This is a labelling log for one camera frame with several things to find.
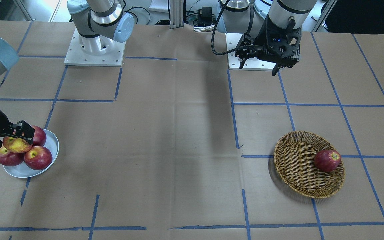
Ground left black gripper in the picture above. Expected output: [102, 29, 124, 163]
[236, 17, 301, 76]

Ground yellow red striped apple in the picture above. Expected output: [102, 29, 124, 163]
[2, 136, 33, 153]

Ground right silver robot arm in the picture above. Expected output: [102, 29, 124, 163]
[0, 0, 134, 146]

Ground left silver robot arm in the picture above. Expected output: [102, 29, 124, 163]
[211, 0, 316, 76]

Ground red apple top of plate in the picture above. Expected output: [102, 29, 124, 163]
[31, 125, 47, 146]

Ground red apple of plate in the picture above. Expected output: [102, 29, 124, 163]
[23, 146, 52, 170]
[31, 125, 47, 146]

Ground red apple front of plate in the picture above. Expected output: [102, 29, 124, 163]
[23, 146, 52, 170]

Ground light blue plate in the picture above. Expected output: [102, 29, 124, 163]
[3, 129, 59, 179]

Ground brown wicker basket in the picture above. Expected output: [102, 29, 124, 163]
[273, 131, 345, 199]

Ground dark red apple in basket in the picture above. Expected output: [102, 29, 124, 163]
[313, 149, 342, 172]

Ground black power adapter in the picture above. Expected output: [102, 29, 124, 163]
[200, 6, 212, 19]

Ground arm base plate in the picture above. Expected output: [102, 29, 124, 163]
[225, 32, 276, 71]
[64, 29, 126, 67]

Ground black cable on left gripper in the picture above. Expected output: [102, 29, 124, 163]
[211, 0, 262, 56]

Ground aluminium frame post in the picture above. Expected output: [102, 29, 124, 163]
[169, 0, 185, 29]

